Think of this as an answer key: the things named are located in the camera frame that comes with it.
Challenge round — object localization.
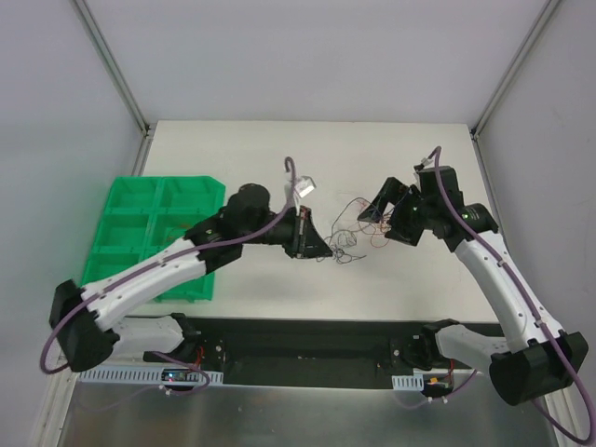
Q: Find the multicolour wire bundle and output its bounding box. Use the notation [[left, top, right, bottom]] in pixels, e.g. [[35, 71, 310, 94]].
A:
[[316, 197, 397, 265]]

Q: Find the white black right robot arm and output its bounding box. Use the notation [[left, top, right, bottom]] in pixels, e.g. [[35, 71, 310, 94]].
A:
[[358, 166, 589, 406]]

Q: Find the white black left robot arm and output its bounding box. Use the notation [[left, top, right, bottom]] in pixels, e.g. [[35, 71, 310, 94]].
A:
[[49, 183, 332, 373]]

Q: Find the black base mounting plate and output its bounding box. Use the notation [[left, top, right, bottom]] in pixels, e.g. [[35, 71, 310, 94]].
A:
[[142, 317, 494, 387]]

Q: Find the green plastic compartment tray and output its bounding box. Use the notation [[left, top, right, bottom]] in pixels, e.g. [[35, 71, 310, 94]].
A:
[[82, 176, 225, 284]]

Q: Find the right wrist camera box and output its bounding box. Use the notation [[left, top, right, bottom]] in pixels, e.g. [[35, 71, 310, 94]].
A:
[[413, 158, 434, 172]]

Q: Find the aluminium frame post right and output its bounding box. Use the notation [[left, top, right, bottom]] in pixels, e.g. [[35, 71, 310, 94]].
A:
[[470, 0, 564, 141]]

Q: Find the aluminium frame post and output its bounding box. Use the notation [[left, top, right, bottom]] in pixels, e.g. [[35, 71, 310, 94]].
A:
[[470, 0, 564, 141], [70, 0, 151, 136]]

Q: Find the white slotted cable duct right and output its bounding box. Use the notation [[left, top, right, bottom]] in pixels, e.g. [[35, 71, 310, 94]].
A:
[[391, 373, 425, 392]]

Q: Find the aluminium frame post left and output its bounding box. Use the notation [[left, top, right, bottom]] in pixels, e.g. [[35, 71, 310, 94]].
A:
[[70, 0, 151, 136]]

